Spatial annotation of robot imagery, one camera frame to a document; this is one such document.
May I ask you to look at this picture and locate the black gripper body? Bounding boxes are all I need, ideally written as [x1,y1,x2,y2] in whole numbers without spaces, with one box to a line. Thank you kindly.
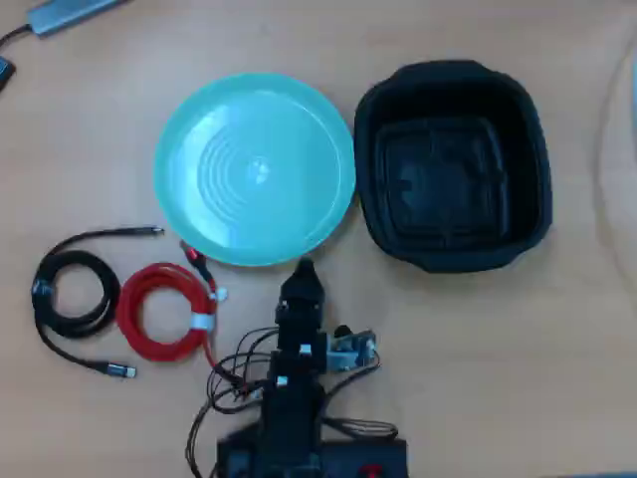
[273,301,329,350]

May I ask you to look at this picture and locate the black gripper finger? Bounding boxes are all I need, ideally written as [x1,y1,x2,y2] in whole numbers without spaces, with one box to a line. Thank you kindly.
[303,258,327,306]
[280,258,305,306]

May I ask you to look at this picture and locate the red braided charging cable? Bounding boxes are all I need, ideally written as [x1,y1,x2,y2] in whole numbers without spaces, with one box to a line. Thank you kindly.
[117,240,231,369]

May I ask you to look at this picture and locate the black braided charging cable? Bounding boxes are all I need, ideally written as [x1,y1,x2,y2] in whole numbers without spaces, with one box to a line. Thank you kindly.
[30,226,165,380]

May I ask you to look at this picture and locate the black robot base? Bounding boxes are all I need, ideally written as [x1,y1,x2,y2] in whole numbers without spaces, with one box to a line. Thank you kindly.
[216,422,410,478]

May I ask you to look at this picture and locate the green round plastic bowl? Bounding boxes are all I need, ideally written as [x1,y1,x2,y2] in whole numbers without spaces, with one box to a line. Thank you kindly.
[152,72,357,268]

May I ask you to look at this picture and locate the black square plastic bowl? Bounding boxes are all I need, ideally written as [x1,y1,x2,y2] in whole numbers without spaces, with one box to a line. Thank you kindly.
[353,59,554,274]

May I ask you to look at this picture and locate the grey USB hub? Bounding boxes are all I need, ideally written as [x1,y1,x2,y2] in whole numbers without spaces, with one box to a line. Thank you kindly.
[25,0,133,37]

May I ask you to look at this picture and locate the small dark flat device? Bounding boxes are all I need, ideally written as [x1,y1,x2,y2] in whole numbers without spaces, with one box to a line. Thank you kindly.
[0,55,16,94]

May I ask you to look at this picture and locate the bare wrist camera board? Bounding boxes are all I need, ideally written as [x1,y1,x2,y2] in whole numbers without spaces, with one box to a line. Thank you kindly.
[325,326,382,373]

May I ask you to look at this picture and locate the thin black servo wires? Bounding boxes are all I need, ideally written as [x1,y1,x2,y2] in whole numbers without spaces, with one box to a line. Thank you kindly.
[185,326,280,478]

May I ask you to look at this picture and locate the black camera cable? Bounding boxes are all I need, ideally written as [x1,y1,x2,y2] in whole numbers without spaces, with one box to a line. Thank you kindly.
[318,365,399,439]

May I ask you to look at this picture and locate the white cable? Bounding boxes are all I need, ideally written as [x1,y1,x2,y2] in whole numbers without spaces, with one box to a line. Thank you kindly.
[595,29,637,280]

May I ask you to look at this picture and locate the black hub cable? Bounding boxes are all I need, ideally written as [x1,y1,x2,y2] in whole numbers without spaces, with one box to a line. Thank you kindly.
[0,23,34,51]

